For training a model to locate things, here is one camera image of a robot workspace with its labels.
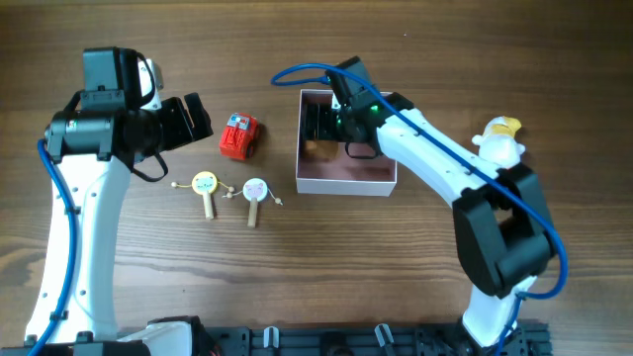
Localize yellow rattle drum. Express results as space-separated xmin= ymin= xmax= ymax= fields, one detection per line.
xmin=170 ymin=171 xmax=236 ymax=221

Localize red toy fire truck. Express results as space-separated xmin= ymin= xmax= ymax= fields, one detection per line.
xmin=219 ymin=113 xmax=260 ymax=160

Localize pink cardboard box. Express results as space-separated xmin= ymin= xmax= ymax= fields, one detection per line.
xmin=295 ymin=89 xmax=398 ymax=197

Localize left blue cable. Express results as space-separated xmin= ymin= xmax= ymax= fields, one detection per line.
xmin=27 ymin=137 xmax=80 ymax=356

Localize white rattle drum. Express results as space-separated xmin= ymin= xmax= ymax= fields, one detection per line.
xmin=224 ymin=178 xmax=284 ymax=228

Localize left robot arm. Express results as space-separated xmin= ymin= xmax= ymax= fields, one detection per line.
xmin=15 ymin=46 xmax=214 ymax=355

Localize white plush duck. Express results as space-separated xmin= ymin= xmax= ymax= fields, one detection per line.
xmin=472 ymin=116 xmax=526 ymax=168

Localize right blue cable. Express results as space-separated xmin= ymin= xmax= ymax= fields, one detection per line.
xmin=270 ymin=62 xmax=570 ymax=356

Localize brown plush toy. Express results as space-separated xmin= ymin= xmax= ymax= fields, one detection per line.
xmin=302 ymin=140 xmax=339 ymax=161

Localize blue cable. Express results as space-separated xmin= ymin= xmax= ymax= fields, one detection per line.
xmin=27 ymin=137 xmax=80 ymax=356
xmin=270 ymin=62 xmax=570 ymax=356

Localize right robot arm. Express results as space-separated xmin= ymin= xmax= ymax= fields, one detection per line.
xmin=305 ymin=56 xmax=569 ymax=355

